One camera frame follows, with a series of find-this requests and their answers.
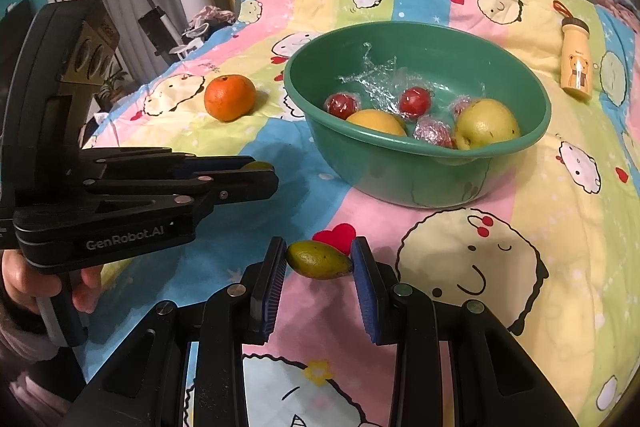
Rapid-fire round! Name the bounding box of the red tomato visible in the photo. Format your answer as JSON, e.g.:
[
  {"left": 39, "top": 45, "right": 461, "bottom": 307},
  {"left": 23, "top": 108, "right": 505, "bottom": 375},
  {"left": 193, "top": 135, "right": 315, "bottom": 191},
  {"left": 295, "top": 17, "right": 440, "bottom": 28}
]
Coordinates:
[{"left": 398, "top": 87, "right": 432, "bottom": 120}]

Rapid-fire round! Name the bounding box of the large yellow-green pear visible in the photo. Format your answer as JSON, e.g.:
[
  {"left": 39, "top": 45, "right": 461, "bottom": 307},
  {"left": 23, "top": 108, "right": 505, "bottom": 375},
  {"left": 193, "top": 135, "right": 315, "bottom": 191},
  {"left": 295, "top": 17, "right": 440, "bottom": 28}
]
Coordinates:
[{"left": 454, "top": 98, "right": 521, "bottom": 150}]

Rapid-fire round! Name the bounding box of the small potted plant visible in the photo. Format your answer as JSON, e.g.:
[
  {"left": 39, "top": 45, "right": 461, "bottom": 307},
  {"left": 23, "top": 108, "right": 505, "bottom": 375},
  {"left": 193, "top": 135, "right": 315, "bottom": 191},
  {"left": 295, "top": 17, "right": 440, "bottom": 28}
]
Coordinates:
[{"left": 94, "top": 68, "right": 128, "bottom": 112}]

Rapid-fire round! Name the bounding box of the person's left hand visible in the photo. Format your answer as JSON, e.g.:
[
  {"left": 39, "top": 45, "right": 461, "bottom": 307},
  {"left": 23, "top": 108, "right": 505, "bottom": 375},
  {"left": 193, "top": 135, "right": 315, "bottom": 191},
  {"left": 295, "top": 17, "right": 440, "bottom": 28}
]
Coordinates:
[{"left": 1, "top": 249, "right": 103, "bottom": 314}]

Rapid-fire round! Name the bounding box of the green plastic basin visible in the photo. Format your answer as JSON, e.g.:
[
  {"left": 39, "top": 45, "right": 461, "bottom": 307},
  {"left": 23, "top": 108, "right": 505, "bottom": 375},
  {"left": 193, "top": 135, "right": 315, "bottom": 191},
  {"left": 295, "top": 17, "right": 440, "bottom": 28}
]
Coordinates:
[{"left": 283, "top": 20, "right": 551, "bottom": 208}]

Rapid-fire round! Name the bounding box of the black phone stand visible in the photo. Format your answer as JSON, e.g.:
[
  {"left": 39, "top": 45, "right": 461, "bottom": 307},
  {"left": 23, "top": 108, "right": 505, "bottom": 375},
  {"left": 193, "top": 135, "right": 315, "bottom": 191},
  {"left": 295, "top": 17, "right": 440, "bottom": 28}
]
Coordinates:
[{"left": 106, "top": 0, "right": 184, "bottom": 63}]

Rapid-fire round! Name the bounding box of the yellow cartoon bottle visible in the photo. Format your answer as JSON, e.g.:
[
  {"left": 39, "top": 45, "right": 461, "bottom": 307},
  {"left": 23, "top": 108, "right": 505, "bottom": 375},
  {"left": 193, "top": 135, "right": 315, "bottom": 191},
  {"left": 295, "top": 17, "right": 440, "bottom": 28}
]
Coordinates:
[{"left": 552, "top": 0, "right": 593, "bottom": 102}]

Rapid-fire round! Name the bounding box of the colourful cartoon bed sheet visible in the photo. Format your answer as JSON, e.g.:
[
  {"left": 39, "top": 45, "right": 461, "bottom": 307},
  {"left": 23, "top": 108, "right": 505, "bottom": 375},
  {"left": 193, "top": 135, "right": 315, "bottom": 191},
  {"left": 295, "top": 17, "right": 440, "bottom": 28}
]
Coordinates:
[{"left": 78, "top": 0, "right": 639, "bottom": 426}]

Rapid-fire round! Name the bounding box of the clutter pile with fabric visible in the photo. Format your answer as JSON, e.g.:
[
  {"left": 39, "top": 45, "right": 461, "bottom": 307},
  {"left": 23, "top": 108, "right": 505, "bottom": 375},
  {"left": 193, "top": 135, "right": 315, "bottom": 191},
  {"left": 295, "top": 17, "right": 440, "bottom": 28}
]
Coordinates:
[{"left": 169, "top": 5, "right": 236, "bottom": 58}]

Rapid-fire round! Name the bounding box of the pile of folded clothes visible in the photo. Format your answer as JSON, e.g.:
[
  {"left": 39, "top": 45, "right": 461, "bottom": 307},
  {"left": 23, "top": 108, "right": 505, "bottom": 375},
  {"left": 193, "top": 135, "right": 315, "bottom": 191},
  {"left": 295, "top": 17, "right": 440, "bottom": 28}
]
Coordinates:
[{"left": 596, "top": 0, "right": 640, "bottom": 34}]

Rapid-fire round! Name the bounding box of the plastic-wrapped peeled orange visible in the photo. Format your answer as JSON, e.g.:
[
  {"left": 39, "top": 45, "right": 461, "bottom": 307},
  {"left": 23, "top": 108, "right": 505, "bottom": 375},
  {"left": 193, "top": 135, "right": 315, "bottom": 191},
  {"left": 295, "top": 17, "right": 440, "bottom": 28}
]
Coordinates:
[{"left": 346, "top": 108, "right": 407, "bottom": 136}]

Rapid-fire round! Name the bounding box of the small green olive fruit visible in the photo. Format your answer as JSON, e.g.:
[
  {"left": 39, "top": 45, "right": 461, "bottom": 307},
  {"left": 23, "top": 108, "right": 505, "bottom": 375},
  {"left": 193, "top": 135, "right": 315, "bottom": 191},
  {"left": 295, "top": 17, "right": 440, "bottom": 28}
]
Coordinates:
[
  {"left": 242, "top": 160, "right": 274, "bottom": 171},
  {"left": 286, "top": 241, "right": 352, "bottom": 280}
]

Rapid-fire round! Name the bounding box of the orange fruit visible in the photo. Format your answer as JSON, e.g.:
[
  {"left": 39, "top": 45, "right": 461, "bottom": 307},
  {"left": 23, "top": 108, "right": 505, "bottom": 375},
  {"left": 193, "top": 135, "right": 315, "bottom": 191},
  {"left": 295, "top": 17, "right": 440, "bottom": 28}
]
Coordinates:
[{"left": 204, "top": 75, "right": 257, "bottom": 122}]

